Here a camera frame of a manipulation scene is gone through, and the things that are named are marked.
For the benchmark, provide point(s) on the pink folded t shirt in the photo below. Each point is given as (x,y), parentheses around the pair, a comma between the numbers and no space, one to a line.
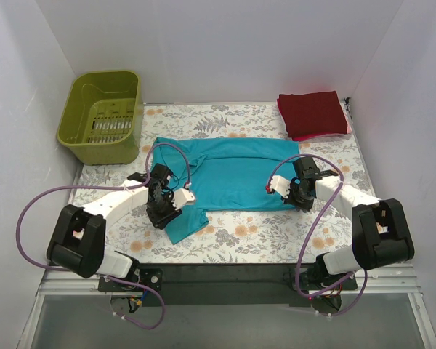
(319,135)

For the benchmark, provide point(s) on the olive green plastic basket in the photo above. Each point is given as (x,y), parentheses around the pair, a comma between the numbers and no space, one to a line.
(102,119)

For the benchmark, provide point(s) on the aluminium frame rail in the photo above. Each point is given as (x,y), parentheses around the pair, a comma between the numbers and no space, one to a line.
(67,283)

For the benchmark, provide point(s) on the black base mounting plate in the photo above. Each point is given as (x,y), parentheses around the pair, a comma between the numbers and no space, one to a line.
(222,284)

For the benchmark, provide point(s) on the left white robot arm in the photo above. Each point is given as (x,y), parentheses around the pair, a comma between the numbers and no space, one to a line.
(78,241)

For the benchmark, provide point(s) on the teal t shirt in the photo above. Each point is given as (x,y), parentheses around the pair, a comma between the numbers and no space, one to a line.
(227,174)

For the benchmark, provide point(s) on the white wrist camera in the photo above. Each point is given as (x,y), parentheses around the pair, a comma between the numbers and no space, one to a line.
(182,197)
(279,185)

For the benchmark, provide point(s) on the floral patterned table mat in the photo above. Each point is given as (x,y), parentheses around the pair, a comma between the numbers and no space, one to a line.
(241,237)

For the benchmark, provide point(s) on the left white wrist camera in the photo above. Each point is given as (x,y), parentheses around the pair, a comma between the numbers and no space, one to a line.
(182,197)

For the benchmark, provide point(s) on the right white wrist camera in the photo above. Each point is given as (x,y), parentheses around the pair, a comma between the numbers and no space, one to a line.
(279,185)

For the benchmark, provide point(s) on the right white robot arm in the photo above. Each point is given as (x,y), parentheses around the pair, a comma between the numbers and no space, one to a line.
(380,233)

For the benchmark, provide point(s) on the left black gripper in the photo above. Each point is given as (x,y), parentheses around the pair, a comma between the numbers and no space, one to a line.
(161,213)

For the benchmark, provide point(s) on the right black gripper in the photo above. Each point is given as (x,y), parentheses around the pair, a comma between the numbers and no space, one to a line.
(298,196)

